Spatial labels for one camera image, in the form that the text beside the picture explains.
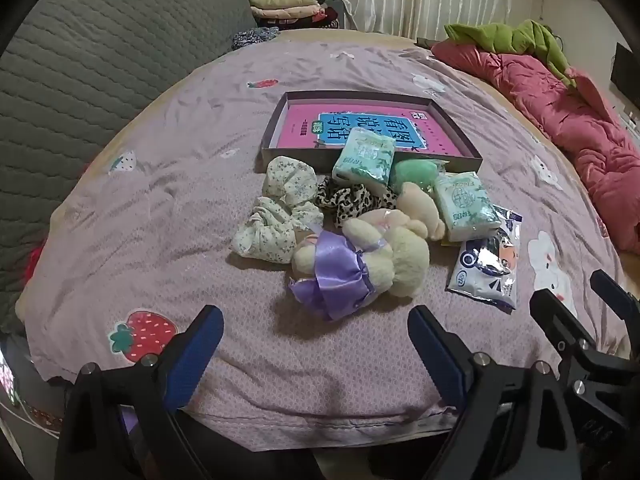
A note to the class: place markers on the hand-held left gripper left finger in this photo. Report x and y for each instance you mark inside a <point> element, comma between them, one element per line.
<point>200,355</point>

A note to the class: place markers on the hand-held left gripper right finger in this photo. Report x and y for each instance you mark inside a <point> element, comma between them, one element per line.
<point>435,355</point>

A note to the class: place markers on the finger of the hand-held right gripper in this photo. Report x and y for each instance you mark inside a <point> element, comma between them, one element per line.
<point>615,295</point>
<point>555,320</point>

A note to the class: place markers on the blue white wet wipes packet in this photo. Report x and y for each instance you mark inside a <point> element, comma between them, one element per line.
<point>480,270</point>

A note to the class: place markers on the plush bear purple dress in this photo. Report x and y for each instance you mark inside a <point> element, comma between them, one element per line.
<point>400,260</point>

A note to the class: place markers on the floral white scrunchie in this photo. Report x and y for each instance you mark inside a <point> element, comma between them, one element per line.
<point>287,180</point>
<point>265,235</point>

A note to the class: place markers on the green tissue pack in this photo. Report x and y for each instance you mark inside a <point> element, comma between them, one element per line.
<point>465,207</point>
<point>365,165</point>

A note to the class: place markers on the leopard print scrunchie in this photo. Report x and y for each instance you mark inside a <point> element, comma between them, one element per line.
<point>350,200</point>

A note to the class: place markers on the green sponge ball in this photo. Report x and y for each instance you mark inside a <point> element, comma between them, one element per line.
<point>412,175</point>

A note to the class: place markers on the dark shallow cardboard box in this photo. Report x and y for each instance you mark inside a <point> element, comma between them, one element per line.
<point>280,155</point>

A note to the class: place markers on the pink quilt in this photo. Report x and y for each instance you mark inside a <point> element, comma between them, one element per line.
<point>565,120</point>

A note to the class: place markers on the lilac printed bed sheet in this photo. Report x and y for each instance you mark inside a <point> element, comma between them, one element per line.
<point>200,160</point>

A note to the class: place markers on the dark screen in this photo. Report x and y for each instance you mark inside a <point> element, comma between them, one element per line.
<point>627,67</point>

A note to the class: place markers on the pink book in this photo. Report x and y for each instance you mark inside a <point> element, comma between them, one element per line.
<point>300,130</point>

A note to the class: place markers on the green cloth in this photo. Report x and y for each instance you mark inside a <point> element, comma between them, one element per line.
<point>530,40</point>

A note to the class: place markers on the grey quilted headboard cover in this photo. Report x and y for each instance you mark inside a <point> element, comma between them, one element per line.
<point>75,85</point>

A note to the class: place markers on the dark patterned cloth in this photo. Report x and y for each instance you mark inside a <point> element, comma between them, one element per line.
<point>255,37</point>

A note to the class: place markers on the pile of folded clothes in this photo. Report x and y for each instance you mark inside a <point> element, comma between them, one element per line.
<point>285,7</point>

